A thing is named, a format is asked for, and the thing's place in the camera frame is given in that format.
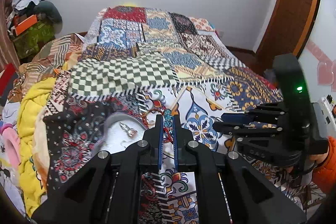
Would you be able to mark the patchwork bed quilt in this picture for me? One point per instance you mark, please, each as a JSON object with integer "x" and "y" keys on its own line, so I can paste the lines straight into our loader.
{"x": 149, "y": 62}

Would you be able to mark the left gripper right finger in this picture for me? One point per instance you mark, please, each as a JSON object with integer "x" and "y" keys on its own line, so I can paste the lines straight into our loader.
{"x": 229, "y": 189}

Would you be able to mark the wooden door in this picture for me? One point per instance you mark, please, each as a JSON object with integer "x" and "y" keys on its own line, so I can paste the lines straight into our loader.
{"x": 288, "y": 30}

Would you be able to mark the silver earring pair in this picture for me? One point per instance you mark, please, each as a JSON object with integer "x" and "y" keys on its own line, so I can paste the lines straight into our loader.
{"x": 131, "y": 132}

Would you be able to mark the striped brown bedsheet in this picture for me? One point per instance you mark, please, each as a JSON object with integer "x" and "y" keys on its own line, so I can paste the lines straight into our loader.
{"x": 52, "y": 56}

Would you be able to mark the white jewelry tray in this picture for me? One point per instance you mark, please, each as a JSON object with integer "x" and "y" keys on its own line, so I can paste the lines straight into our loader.
{"x": 114, "y": 139}

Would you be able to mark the orange box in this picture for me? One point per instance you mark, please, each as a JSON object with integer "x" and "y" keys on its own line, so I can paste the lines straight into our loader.
{"x": 26, "y": 24}

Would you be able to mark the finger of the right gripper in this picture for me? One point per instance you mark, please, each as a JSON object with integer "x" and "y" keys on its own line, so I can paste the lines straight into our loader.
{"x": 265, "y": 112}
{"x": 243, "y": 131}

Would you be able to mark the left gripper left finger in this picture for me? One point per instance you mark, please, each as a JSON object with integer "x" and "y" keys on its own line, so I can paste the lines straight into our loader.
{"x": 107, "y": 188}

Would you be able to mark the red book box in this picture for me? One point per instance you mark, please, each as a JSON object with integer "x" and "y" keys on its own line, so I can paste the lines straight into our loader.
{"x": 7, "y": 79}

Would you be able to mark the yellow cartoon blanket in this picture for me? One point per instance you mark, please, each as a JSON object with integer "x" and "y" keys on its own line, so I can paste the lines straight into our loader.
{"x": 31, "y": 105}

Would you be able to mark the green patterned storage bag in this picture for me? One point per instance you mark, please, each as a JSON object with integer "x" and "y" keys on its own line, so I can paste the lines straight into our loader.
{"x": 31, "y": 41}

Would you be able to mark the orange sleeved forearm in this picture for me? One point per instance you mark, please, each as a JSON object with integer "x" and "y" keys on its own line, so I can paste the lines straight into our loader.
{"x": 324, "y": 173}

